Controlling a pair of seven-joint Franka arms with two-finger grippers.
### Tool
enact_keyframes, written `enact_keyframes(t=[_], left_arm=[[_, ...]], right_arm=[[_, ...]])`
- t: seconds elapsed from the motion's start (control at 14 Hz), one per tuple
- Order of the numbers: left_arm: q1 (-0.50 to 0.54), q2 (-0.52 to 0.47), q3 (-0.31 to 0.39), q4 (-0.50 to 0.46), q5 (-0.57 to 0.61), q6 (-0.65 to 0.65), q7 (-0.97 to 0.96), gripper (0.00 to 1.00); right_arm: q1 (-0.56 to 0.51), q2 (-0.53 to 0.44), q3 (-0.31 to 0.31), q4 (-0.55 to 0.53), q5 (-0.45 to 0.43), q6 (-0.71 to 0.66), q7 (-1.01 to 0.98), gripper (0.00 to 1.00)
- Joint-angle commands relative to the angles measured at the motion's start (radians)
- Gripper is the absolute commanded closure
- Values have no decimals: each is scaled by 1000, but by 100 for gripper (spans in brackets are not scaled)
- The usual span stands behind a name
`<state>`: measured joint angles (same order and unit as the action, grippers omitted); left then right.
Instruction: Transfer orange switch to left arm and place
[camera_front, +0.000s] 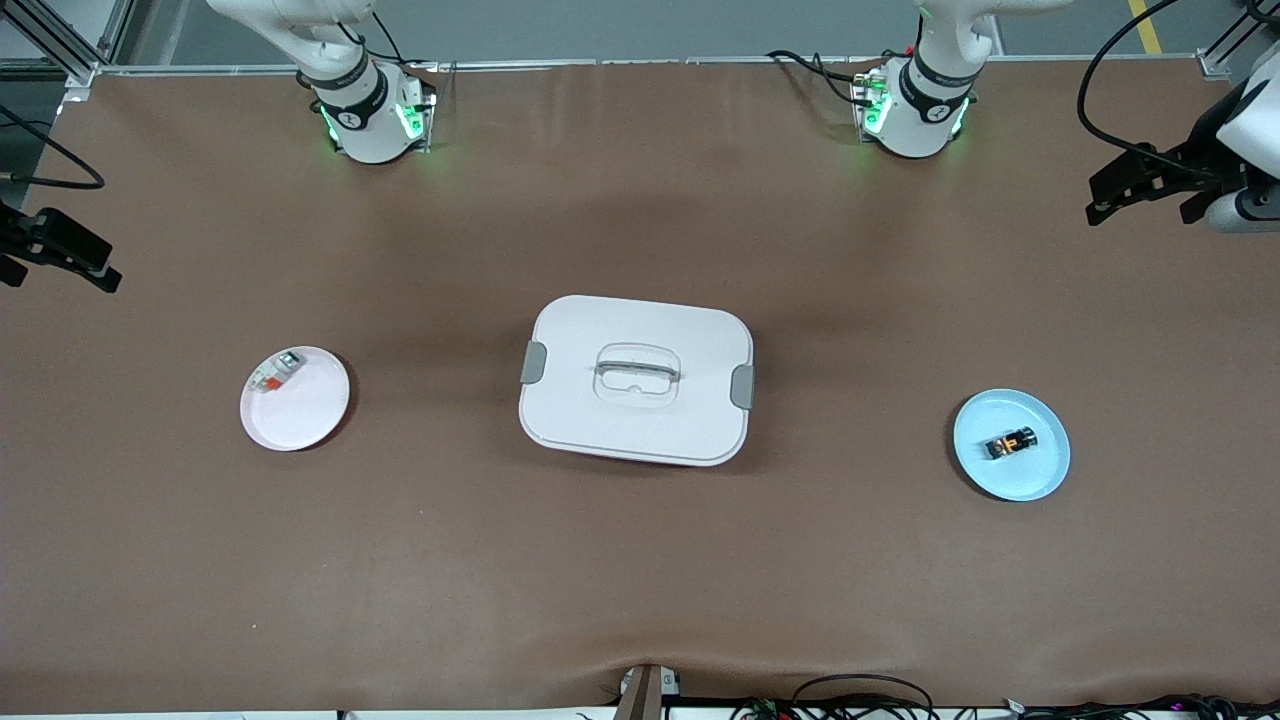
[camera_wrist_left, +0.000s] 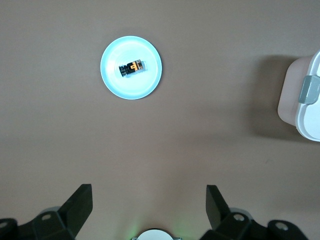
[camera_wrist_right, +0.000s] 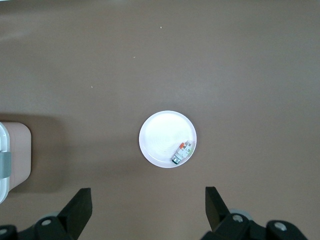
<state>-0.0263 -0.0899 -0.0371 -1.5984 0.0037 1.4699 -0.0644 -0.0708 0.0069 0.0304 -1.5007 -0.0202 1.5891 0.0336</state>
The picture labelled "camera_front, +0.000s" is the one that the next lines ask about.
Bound black orange push-button switch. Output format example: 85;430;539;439
984;427;1039;462

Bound pink storage box white lid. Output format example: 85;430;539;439
517;293;756;468

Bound white orange circuit breaker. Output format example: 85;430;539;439
252;350;304;393

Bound pale pink round plate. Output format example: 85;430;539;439
239;345;352;453

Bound light blue round plate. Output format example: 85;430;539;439
952;388;1072;503

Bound brown table mat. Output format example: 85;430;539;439
0;58;1280;713

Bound black right arm wrist cable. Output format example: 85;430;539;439
0;103;107;191

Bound black arm wrist cable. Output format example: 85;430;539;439
0;103;107;191
1077;0;1218;183

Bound black left arm wrist cable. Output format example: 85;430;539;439
1077;0;1218;183

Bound aluminium frame profile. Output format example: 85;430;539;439
0;0;136;89
1198;0;1280;79

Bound black left arm base cable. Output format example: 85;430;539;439
767;50;863;106

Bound black arm base cable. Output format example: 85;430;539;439
767;50;863;106
345;10;441;71

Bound black right arm base cable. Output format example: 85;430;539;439
345;10;441;71

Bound aluminium table edge rail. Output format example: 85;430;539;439
95;57;1206;76

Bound black cable bundle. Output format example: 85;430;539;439
730;673;1280;720

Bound brown post bracket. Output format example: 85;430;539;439
613;663;683;720

